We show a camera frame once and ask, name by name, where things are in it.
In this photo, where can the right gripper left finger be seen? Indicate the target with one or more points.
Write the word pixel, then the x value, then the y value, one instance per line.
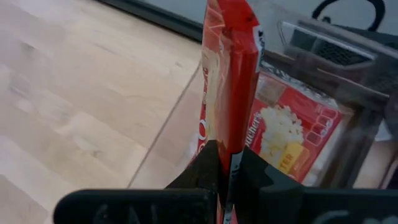
pixel 140 207

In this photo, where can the red popcorn bag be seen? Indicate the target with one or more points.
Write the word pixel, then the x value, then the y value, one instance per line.
pixel 280 130
pixel 236 77

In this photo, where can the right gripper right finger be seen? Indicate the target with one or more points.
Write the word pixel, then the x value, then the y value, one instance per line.
pixel 311 207

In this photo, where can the black perforated computer case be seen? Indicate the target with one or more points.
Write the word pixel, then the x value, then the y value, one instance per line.
pixel 342 54

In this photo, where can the black metal table frame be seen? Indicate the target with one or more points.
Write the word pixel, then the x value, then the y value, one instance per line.
pixel 161 20

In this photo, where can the clear plastic basket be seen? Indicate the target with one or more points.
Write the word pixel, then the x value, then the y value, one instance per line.
pixel 357 102

